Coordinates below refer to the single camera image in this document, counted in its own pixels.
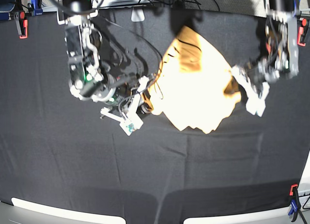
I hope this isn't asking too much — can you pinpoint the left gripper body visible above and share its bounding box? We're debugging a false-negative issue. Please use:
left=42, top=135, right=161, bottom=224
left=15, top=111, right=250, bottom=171
left=244, top=58, right=279, bottom=88

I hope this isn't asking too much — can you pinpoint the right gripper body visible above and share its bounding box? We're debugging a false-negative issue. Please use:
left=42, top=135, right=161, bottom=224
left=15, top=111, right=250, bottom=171
left=96, top=72, right=140, bottom=107

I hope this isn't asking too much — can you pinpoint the yellow t-shirt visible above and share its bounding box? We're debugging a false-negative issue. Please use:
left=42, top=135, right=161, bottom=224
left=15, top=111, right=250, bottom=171
left=149, top=26, right=242, bottom=134

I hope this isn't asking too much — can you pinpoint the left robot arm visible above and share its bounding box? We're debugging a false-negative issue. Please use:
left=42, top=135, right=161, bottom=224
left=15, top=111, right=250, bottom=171
left=231, top=0, right=300, bottom=114

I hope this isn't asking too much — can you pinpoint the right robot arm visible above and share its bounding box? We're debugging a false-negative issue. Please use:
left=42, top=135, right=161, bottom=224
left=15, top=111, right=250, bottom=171
left=56, top=0, right=155, bottom=122

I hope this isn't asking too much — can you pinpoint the red clamp far right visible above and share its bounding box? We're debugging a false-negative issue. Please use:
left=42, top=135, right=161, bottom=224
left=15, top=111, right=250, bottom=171
left=297, top=15, right=310, bottom=47

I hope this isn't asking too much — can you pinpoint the black table cloth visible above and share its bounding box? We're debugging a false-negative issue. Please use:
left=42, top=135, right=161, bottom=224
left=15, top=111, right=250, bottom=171
left=0, top=15, right=310, bottom=224

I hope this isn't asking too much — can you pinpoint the grey tab at table edge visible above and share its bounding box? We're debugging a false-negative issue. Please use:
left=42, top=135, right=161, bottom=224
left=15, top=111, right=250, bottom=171
left=131, top=9, right=145, bottom=22

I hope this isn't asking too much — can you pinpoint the red clamp far left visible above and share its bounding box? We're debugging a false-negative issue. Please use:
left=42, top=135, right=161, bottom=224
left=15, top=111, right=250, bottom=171
left=14, top=11, right=28, bottom=39

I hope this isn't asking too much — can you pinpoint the blue clamp far left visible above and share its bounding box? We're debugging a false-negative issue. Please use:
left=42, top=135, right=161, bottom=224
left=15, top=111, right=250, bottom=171
left=27, top=0, right=43, bottom=16

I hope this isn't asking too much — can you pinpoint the red blue clamp near right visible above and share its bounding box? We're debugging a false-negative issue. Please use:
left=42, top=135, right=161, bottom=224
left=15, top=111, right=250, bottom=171
left=288, top=184, right=301, bottom=223

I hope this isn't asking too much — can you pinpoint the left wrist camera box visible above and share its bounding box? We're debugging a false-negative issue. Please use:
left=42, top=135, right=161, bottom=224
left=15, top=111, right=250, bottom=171
left=246, top=97, right=266, bottom=117

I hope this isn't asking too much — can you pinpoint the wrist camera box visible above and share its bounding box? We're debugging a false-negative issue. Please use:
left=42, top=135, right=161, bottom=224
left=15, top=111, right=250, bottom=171
left=120, top=112, right=143, bottom=136
left=246, top=97, right=266, bottom=117

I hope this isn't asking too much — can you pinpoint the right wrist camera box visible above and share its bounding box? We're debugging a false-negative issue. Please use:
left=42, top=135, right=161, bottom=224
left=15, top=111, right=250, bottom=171
left=120, top=112, right=143, bottom=136

